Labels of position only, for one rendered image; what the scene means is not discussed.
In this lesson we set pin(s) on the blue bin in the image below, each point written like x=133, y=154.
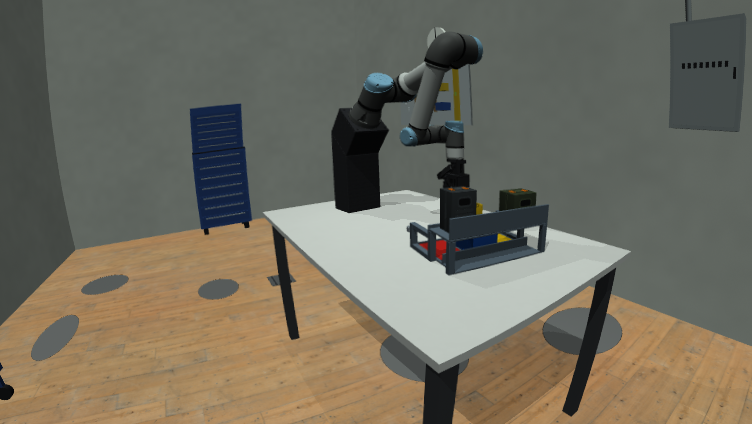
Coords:
x=466, y=244

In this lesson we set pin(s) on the black case with orange latches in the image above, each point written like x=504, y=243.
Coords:
x=516, y=198
x=456, y=202

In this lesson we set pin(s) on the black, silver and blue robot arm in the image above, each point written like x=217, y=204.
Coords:
x=442, y=53

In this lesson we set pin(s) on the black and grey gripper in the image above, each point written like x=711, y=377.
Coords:
x=460, y=179

